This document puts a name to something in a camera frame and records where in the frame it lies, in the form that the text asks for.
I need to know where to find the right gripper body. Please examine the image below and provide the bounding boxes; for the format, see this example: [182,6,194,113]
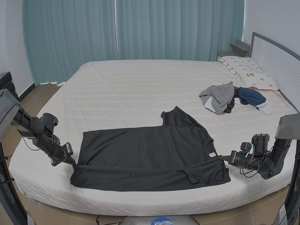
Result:
[229,150,255,172]

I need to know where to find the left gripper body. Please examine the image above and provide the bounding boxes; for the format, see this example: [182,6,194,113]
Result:
[47,142,75,168]

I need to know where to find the black T-shirt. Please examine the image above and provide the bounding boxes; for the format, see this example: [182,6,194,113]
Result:
[70,106,232,192]

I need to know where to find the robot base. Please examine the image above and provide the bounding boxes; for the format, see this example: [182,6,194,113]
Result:
[121,215,195,225]

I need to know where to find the bed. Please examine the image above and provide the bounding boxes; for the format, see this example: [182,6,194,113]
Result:
[9,32,300,216]

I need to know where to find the black garment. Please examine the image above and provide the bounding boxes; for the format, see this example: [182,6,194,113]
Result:
[225,87,242,114]

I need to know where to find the white garment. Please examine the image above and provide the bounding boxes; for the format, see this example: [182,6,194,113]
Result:
[203,100,217,113]
[256,101,273,116]

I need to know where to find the dark blue garment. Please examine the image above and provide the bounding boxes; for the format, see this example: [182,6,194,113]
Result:
[239,87,267,105]

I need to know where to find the grey garment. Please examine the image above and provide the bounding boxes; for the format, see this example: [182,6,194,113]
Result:
[199,82,235,115]

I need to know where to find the black chest of drawers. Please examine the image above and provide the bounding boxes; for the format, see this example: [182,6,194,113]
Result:
[0,72,21,103]

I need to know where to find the white printed pillow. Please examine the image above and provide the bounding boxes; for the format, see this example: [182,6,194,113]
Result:
[217,55,280,90]

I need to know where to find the grey bedside table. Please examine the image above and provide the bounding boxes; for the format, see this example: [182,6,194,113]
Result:
[217,39,250,58]

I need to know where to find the blue-green curtain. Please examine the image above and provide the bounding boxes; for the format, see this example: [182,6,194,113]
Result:
[22,0,119,86]
[116,0,244,61]

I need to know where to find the black cable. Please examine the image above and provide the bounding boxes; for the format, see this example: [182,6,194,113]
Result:
[239,167,259,177]
[96,215,122,225]
[22,137,41,150]

